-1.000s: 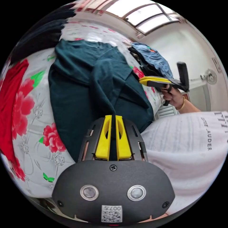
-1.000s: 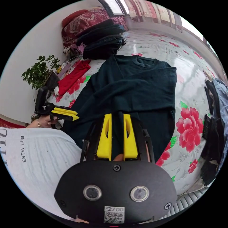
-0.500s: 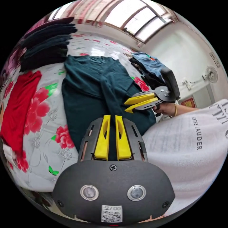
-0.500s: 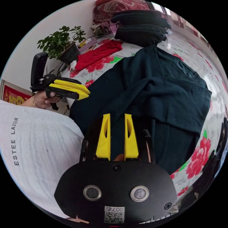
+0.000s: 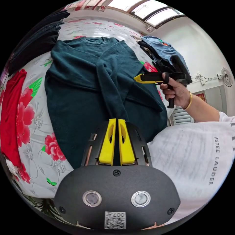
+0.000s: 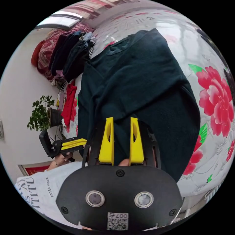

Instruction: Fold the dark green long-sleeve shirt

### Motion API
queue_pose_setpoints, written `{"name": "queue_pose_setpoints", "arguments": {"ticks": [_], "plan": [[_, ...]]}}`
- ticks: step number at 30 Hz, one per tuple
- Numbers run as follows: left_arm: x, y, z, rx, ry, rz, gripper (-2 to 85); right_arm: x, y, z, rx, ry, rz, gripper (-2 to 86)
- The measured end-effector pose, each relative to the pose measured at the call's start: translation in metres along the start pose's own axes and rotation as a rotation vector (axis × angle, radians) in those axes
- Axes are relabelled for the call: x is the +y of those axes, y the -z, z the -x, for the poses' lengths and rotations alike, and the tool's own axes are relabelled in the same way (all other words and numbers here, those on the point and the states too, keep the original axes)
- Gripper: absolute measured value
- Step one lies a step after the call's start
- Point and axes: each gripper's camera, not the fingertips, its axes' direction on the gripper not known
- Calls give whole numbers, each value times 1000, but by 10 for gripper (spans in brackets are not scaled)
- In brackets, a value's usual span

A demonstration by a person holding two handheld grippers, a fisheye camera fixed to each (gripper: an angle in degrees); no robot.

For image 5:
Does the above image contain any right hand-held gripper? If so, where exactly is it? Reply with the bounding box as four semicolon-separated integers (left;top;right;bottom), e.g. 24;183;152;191
133;72;193;109

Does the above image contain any pile of clothes with jeans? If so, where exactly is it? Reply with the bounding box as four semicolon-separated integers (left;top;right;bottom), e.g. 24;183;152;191
137;35;189;74

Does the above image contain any red garment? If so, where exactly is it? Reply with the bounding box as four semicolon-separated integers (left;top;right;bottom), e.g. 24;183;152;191
0;69;27;168

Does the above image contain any bed with flowered sheet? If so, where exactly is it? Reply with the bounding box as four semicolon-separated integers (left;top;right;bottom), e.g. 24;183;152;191
0;17;166;218

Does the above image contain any dark green long-sleeve shirt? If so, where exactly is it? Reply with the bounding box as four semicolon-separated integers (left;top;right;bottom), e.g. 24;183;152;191
45;36;168;170

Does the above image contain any person's right forearm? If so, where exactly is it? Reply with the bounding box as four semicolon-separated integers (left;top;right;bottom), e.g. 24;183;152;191
183;92;221;122

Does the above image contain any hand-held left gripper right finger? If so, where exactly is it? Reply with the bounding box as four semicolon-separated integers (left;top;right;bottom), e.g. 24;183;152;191
118;119;136;165

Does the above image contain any dark pile of clothes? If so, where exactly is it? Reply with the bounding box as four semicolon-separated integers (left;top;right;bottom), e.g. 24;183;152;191
7;9;71;74

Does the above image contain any person's body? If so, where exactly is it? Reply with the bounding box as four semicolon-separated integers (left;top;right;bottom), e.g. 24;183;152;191
147;110;235;225

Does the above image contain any white wall fan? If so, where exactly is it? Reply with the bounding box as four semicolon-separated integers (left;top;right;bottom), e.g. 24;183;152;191
217;67;233;87

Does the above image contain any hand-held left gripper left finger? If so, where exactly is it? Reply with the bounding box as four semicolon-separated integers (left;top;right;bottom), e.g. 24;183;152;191
98;118;117;166

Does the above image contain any person's right hand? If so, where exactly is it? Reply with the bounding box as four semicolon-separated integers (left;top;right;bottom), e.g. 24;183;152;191
160;77;192;110

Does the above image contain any window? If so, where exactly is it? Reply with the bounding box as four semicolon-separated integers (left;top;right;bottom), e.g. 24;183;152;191
108;0;186;31

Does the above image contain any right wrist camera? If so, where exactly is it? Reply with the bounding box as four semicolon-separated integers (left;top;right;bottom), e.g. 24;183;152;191
170;55;192;81

